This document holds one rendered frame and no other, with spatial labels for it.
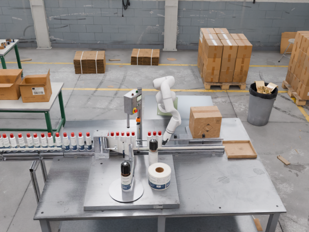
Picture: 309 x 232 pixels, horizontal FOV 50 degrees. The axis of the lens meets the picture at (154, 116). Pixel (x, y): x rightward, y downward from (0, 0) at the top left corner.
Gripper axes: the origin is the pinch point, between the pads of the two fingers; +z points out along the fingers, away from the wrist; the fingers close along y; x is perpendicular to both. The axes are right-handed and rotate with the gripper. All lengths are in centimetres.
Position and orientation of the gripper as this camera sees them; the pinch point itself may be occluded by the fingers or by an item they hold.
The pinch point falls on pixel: (163, 142)
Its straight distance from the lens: 343.0
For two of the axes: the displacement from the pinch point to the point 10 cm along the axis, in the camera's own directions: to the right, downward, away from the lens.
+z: -3.5, 8.1, 4.7
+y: 0.5, 5.2, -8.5
